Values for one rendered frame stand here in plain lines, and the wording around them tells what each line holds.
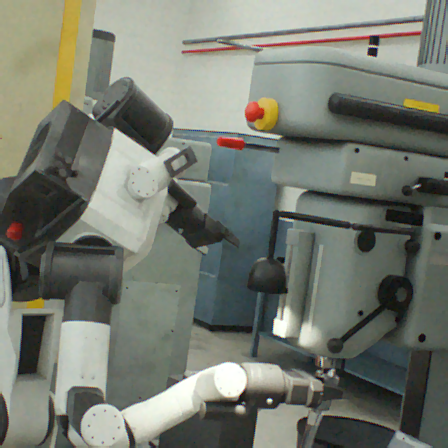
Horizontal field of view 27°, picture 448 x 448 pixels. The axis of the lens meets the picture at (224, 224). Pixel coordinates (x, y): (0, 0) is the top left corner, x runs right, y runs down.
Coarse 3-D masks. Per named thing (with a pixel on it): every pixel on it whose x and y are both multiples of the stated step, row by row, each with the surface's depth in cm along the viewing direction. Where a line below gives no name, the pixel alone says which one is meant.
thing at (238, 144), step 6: (222, 138) 178; (228, 138) 179; (234, 138) 180; (222, 144) 178; (228, 144) 179; (234, 144) 179; (240, 144) 180; (246, 144) 181; (252, 144) 182; (258, 144) 183; (240, 150) 181; (264, 150) 184; (270, 150) 184; (276, 150) 185
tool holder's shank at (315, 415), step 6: (312, 408) 186; (312, 414) 186; (318, 414) 185; (312, 420) 186; (318, 420) 186; (306, 426) 186; (312, 426) 186; (306, 432) 186; (312, 432) 186; (306, 438) 186; (312, 438) 186; (300, 444) 187; (306, 444) 186
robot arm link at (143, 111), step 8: (136, 96) 194; (144, 96) 196; (136, 104) 194; (144, 104) 196; (152, 104) 198; (128, 112) 194; (136, 112) 195; (144, 112) 196; (152, 112) 197; (160, 112) 200; (128, 120) 195; (136, 120) 196; (144, 120) 197; (152, 120) 198; (160, 120) 199; (136, 128) 197; (144, 128) 198; (152, 128) 198; (160, 128) 199; (144, 136) 199; (152, 136) 199
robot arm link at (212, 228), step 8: (200, 208) 232; (192, 216) 228; (200, 216) 230; (208, 216) 233; (184, 224) 228; (192, 224) 229; (200, 224) 232; (208, 224) 232; (216, 224) 235; (176, 232) 232; (184, 232) 230; (192, 232) 230; (200, 232) 232; (208, 232) 232; (216, 232) 233; (224, 232) 234; (192, 240) 236; (200, 240) 236; (208, 240) 235; (216, 240) 234; (192, 248) 239
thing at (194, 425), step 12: (192, 372) 233; (168, 384) 230; (252, 408) 221; (192, 420) 223; (204, 420) 219; (216, 420) 216; (252, 420) 222; (168, 432) 229; (180, 432) 226; (192, 432) 222; (204, 432) 219; (216, 432) 216; (228, 432) 217; (240, 432) 220; (252, 432) 222; (168, 444) 229; (180, 444) 225; (192, 444) 222; (204, 444) 219; (216, 444) 216; (228, 444) 218; (240, 444) 220; (252, 444) 223
